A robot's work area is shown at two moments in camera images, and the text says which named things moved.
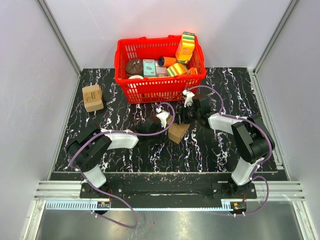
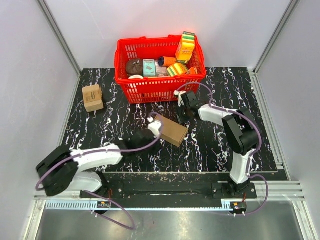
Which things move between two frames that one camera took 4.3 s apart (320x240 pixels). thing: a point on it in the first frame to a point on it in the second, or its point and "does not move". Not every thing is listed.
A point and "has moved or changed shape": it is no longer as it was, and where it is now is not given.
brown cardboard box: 176,131 has moved or changed shape
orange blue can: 165,61 does not move
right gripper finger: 181,119 does not move
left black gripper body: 160,136 to 153,148
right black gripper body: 190,114 does not move
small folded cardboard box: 92,97 does not move
